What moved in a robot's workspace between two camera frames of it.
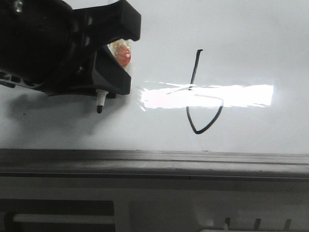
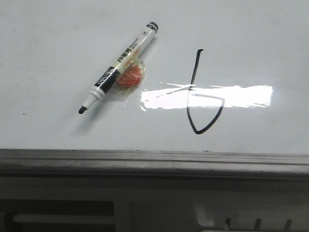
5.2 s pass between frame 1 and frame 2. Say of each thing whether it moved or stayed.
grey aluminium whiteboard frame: stayed
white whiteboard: stayed
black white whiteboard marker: moved
